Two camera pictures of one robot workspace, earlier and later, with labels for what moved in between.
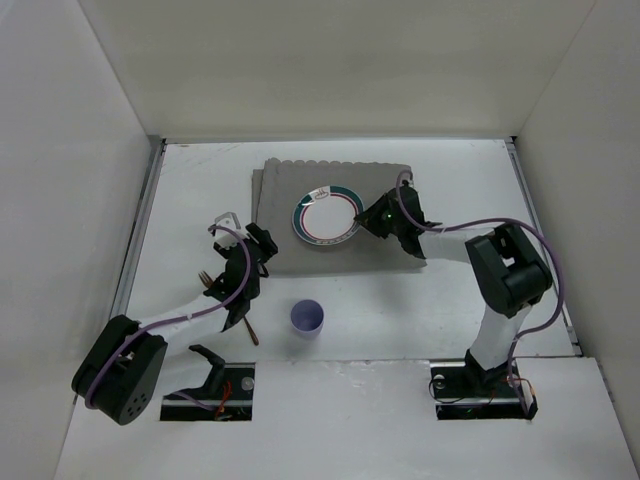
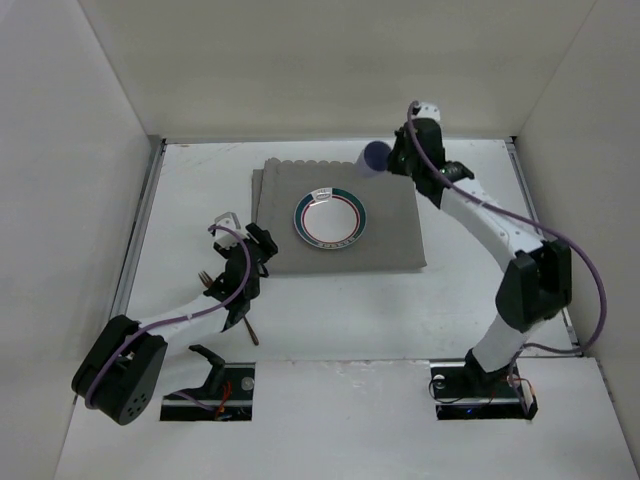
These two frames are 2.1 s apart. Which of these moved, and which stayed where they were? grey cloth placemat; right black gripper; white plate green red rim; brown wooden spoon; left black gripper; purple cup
Moved: right black gripper; purple cup
Stayed: left black gripper; white plate green red rim; grey cloth placemat; brown wooden spoon
